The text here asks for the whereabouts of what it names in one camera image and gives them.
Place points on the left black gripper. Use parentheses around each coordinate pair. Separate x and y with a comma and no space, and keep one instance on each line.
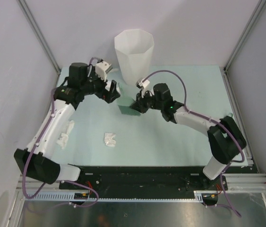
(109,95)

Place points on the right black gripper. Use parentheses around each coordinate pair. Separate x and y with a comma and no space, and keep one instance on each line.
(139,103)

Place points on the green hand brush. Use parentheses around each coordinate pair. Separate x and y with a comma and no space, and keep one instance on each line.
(124,103)

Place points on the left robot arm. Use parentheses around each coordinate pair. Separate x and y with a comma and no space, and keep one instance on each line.
(35,161)

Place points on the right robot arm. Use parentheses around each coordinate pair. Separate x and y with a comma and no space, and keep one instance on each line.
(225,138)

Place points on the crumpled paper scrap front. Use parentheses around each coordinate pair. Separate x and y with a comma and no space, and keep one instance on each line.
(109,139)

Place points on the crumpled paper scrap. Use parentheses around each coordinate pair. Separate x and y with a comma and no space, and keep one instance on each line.
(62,140)
(68,127)
(109,139)

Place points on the white faceted waste bin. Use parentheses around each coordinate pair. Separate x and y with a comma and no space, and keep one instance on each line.
(134,50)

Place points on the crumpled paper scrap far left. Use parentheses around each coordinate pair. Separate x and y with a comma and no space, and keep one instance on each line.
(68,127)

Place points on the crumpled paper scrap lower left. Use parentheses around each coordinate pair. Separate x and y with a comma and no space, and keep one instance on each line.
(62,140)

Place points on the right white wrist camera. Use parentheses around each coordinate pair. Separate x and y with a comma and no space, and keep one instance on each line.
(142,83)

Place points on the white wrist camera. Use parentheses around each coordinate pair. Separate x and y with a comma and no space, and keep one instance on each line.
(142,83)
(102,69)

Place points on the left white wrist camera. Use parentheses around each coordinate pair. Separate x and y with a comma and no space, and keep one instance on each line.
(102,69)

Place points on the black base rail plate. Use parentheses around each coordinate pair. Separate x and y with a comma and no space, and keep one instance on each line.
(128,182)

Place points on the grey slotted cable duct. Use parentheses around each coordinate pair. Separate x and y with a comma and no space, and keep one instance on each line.
(74,197)

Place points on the left aluminium frame post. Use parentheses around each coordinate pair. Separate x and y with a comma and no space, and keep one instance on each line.
(38,34)

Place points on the aluminium frame post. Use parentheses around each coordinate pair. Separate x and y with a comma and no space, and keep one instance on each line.
(38,34)
(254,18)

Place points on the right aluminium frame post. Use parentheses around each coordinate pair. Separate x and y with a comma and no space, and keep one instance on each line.
(254,18)

